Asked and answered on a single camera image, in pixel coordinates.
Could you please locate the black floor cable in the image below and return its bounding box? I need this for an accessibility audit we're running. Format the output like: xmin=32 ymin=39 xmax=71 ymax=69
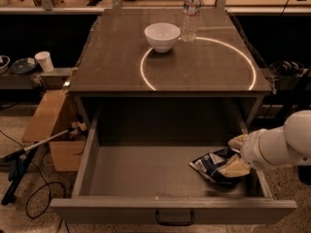
xmin=0 ymin=129 xmax=67 ymax=219

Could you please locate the blue chip bag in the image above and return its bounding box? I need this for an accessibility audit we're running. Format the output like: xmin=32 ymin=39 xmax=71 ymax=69
xmin=190 ymin=148 xmax=245 ymax=186

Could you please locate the cardboard box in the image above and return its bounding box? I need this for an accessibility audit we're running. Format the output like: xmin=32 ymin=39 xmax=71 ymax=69
xmin=22 ymin=89 xmax=86 ymax=172

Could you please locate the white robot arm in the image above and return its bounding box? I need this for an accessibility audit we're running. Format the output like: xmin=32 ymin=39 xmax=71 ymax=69
xmin=228 ymin=110 xmax=311 ymax=171

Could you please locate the open grey top drawer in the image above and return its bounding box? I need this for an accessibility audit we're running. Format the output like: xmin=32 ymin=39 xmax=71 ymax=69
xmin=52 ymin=98 xmax=296 ymax=224

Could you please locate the dark bowl on shelf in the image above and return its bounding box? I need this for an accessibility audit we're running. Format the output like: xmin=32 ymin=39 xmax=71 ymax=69
xmin=11 ymin=57 xmax=37 ymax=76

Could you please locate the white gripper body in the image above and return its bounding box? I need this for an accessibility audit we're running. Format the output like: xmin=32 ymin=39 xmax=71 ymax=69
xmin=240 ymin=129 xmax=268 ymax=171

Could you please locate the grey drawer cabinet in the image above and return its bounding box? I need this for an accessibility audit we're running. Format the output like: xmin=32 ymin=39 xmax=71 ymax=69
xmin=70 ymin=9 xmax=270 ymax=121

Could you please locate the grey bowl at edge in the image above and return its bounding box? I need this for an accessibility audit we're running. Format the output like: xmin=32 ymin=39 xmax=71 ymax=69
xmin=0 ymin=55 xmax=11 ymax=75

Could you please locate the coiled black cable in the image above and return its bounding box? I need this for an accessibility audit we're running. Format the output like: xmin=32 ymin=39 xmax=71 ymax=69
xmin=269 ymin=59 xmax=305 ymax=78

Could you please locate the black tripod stand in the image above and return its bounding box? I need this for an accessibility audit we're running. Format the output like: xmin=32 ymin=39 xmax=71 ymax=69
xmin=1 ymin=127 xmax=74 ymax=206

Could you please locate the white paper cup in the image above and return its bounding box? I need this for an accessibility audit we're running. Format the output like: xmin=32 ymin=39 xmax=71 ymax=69
xmin=35 ymin=51 xmax=53 ymax=72

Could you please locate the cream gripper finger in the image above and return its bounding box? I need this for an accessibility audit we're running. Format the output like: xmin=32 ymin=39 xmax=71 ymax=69
xmin=219 ymin=157 xmax=251 ymax=178
xmin=227 ymin=134 xmax=247 ymax=150

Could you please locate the white ceramic bowl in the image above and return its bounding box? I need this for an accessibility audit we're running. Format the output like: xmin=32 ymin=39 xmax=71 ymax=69
xmin=145 ymin=22 xmax=181 ymax=52

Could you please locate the clear plastic water bottle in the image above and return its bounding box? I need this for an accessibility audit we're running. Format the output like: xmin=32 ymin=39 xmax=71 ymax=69
xmin=181 ymin=0 xmax=203 ymax=42

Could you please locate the low grey side shelf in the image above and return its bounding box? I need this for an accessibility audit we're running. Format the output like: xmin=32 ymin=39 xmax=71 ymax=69
xmin=0 ymin=68 xmax=72 ymax=89

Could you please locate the black drawer handle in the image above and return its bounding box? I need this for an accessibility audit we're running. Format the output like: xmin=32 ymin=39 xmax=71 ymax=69
xmin=155 ymin=210 xmax=195 ymax=226

